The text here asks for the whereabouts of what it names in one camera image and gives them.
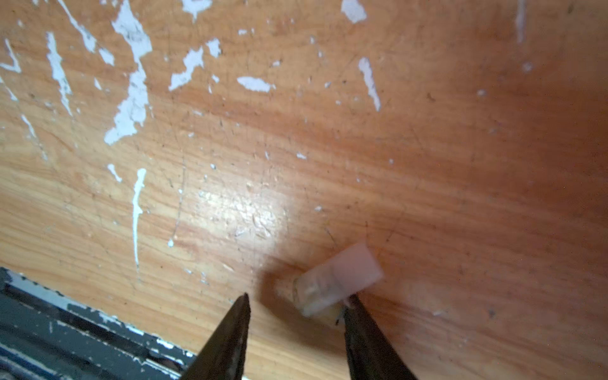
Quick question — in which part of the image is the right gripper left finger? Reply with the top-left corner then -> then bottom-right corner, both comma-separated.
180,293 -> 251,380

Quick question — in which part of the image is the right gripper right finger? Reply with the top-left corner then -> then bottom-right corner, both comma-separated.
344,294 -> 416,380

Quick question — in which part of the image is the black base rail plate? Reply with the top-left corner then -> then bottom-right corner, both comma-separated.
1,269 -> 196,379

